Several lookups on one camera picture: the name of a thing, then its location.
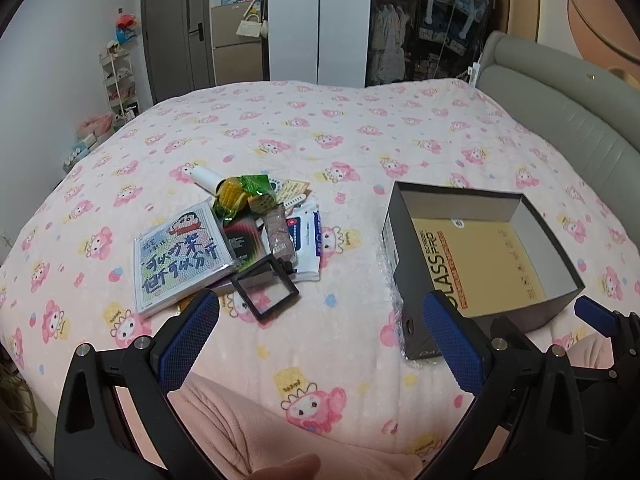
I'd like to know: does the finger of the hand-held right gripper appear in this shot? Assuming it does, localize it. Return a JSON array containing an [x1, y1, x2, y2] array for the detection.
[[574, 296, 640, 361], [491, 316, 532, 356]]

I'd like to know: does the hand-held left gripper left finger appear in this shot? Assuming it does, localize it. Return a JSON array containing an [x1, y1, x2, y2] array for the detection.
[[54, 288, 221, 480]]

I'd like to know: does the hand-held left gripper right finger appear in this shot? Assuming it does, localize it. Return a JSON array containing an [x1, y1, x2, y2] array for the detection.
[[422, 290, 587, 480]]

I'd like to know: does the black shoebox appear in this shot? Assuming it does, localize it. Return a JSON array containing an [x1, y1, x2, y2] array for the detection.
[[381, 180, 587, 362]]

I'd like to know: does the white wet wipes pack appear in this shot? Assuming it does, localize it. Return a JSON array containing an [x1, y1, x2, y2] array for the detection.
[[286, 199, 322, 282]]

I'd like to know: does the person's left hand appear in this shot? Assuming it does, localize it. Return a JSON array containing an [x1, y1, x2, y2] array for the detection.
[[245, 454, 322, 480]]

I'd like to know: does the yellow flat package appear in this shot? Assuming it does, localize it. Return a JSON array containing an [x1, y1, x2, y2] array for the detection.
[[414, 217, 548, 319]]

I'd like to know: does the cartoon printed booklet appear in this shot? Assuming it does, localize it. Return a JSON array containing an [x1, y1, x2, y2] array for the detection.
[[133, 200, 239, 318]]

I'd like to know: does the clear bubble wrap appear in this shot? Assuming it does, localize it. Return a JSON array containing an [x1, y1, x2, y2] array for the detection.
[[376, 247, 407, 321]]

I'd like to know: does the dark striped packet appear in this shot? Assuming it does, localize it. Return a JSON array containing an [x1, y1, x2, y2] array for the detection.
[[221, 214, 263, 267]]

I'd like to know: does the mauve tube with black cap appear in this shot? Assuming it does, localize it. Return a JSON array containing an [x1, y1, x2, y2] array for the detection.
[[262, 207, 297, 276]]

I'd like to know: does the yellow snack in green wrapper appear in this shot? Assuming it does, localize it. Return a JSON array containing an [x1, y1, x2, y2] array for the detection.
[[212, 174, 275, 221]]

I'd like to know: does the white bottle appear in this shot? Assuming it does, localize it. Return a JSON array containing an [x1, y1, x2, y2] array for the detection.
[[191, 164, 222, 197]]

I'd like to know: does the cream printed paper card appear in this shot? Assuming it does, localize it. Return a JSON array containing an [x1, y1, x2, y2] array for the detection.
[[276, 179, 310, 207]]

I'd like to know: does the grey padded headboard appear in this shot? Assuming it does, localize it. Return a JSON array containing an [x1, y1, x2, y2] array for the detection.
[[472, 30, 640, 286]]

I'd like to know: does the pile of pastel boxes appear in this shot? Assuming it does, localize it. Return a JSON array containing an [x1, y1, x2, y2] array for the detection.
[[61, 112, 117, 173]]

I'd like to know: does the pink printed blanket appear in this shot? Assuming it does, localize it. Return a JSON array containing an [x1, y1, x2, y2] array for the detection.
[[0, 79, 632, 480]]

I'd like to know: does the white shelf rack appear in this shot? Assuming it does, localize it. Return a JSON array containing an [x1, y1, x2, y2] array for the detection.
[[99, 42, 140, 128]]

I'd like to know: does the grey cabinet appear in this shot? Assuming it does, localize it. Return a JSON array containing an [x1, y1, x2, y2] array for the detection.
[[209, 2, 267, 87]]

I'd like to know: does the grey door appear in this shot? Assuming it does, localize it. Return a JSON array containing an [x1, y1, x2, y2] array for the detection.
[[140, 0, 217, 106]]

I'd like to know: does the white handbag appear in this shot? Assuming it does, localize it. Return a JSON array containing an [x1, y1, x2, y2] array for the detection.
[[235, 14, 264, 39]]

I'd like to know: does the pink and blue toy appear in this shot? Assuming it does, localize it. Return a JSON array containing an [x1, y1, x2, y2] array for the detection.
[[114, 12, 139, 45]]

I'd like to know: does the open closet with clothes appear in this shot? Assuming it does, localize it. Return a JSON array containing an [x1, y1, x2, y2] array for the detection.
[[365, 0, 496, 87]]

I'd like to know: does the white wardrobe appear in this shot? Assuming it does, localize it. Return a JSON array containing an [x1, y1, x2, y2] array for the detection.
[[267, 0, 373, 89]]

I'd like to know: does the black square frame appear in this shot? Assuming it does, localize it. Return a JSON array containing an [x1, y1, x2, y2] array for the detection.
[[231, 254, 301, 322]]

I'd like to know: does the gold wire basket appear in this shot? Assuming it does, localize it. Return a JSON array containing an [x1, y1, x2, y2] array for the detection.
[[0, 355, 38, 436]]

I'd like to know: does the round wooden wall panel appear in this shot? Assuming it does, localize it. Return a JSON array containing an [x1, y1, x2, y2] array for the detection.
[[489, 0, 640, 91]]

